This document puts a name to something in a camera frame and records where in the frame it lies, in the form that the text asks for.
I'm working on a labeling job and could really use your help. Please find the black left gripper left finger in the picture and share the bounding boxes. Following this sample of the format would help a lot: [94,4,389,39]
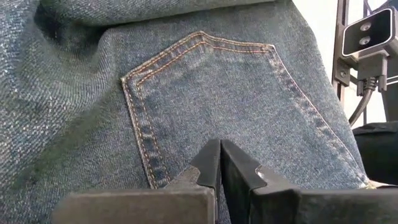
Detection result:
[52,139,222,224]

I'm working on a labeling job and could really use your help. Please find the grey camera cable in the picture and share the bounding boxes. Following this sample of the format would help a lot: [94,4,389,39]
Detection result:
[348,77,379,127]

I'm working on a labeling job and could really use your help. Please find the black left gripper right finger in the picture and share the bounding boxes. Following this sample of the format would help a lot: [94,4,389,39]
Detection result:
[220,139,398,224]

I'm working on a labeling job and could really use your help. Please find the blue denim jeans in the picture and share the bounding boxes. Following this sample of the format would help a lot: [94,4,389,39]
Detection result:
[0,0,371,224]

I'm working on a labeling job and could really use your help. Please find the grey depth camera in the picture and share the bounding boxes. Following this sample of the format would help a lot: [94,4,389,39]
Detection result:
[341,7,398,94]

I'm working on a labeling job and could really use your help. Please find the black aluminium table frame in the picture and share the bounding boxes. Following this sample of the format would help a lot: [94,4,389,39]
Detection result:
[331,0,352,103]

